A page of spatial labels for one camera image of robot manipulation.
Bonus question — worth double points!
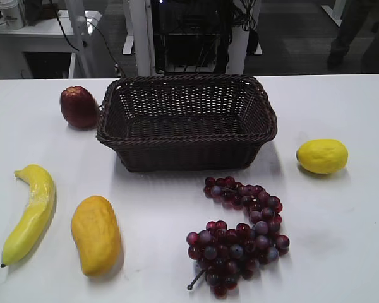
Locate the yellow banana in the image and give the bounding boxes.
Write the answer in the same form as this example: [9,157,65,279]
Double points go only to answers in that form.
[1,164,56,268]

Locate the dark brown wicker basket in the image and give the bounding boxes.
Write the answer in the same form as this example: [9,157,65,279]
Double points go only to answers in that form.
[96,74,277,172]

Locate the red grape bunch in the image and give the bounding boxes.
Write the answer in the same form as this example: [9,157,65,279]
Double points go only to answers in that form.
[186,176,290,299]

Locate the black equipment rack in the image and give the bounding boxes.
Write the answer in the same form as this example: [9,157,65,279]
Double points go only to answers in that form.
[150,1,233,75]

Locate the red apple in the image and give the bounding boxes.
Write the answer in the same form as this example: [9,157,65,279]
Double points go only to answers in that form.
[59,86,99,129]

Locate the orange yellow mango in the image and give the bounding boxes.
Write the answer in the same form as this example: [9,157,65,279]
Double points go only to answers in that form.
[71,196,122,277]

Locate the yellow lemon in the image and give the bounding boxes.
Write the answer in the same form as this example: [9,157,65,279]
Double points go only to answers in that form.
[296,139,349,174]

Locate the white desk leg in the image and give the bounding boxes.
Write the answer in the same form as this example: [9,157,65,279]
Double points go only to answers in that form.
[122,0,156,76]

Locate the white side table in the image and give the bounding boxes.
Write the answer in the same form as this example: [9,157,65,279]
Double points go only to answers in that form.
[0,10,101,79]

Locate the white desk foot right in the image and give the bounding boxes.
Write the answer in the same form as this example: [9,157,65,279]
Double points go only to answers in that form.
[321,0,347,26]

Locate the person legs dark trousers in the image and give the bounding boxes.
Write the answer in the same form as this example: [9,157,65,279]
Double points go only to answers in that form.
[327,0,379,74]

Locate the white paper cup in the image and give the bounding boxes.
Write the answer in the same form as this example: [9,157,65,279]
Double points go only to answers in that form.
[0,0,25,30]

